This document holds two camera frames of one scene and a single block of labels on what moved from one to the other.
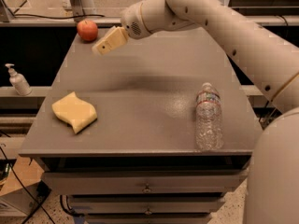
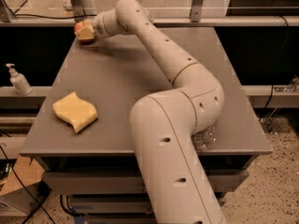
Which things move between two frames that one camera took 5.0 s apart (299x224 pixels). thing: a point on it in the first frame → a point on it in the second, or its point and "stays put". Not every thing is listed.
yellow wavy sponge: x=79 y=114 stays put
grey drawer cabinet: x=158 y=130 stays put
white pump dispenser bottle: x=19 y=81 stays put
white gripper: x=132 y=21 → x=99 y=27
